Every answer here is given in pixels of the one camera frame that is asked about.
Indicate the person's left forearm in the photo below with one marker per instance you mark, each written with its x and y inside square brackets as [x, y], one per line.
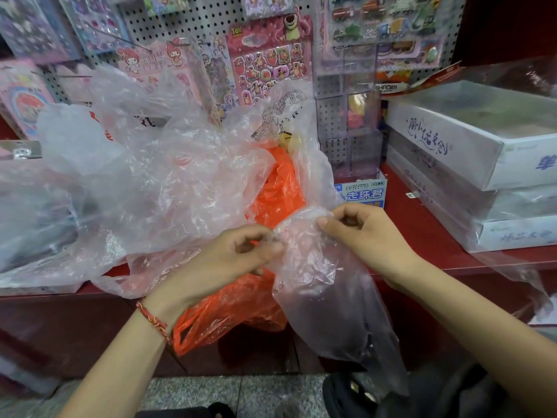
[117, 365]

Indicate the purple sticker sheet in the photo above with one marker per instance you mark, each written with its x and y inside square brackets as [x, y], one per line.
[30, 26]

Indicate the large clear plastic bag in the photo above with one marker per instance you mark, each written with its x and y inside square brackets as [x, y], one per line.
[174, 187]

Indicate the orange card header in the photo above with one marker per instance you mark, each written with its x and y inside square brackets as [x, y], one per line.
[417, 82]

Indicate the blue and white carton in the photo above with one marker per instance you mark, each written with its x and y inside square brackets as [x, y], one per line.
[363, 191]

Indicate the small yellow toy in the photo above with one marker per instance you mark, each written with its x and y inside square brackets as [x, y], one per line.
[288, 141]

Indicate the plastic-wrapped white flat box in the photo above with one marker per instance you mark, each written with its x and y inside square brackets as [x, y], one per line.
[513, 204]
[518, 235]

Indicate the person's right forearm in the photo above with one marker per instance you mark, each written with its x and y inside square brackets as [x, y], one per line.
[474, 335]

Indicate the large white flat box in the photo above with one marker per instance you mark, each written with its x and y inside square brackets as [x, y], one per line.
[470, 139]

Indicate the person's left thumb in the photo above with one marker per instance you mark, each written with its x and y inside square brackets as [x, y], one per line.
[256, 256]

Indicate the pastel character sticker sheet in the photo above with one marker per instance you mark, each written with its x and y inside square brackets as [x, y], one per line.
[93, 21]

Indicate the person's black trousers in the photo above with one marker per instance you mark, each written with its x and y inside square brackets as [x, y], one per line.
[435, 396]

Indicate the narrow clear sticker sheet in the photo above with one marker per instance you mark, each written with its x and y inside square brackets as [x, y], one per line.
[219, 73]

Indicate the green-toned sticker sheet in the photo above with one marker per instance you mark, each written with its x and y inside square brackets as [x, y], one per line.
[166, 3]

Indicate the pink round-print sticker sheet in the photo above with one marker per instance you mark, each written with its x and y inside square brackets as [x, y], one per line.
[24, 100]

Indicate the clear plastic wrapped package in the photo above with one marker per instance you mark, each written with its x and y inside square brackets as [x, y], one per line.
[35, 221]

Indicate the person's right thumb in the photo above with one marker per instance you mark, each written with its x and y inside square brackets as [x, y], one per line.
[333, 232]

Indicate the pink bear sticker sheet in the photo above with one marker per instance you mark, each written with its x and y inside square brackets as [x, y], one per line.
[269, 56]

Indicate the small vehicle sticker sheet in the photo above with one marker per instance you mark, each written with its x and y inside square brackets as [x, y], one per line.
[409, 54]

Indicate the white perforated pegboard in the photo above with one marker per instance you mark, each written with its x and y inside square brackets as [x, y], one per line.
[204, 21]

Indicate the orange plastic bag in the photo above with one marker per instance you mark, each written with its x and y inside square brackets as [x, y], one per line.
[278, 191]

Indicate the clear acrylic display case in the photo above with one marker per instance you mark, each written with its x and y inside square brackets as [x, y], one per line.
[348, 117]

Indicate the person's right hand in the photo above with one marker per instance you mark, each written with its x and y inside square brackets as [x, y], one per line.
[378, 248]

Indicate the person's left hand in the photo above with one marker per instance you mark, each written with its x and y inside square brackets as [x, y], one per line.
[204, 274]

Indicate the pink-toned small sticker sheet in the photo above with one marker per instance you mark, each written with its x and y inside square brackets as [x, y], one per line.
[267, 4]

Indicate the pink rabbit sticker sheet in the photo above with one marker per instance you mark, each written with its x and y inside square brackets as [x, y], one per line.
[156, 65]

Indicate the dark red wooden counter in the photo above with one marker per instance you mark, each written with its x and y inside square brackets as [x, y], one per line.
[417, 230]

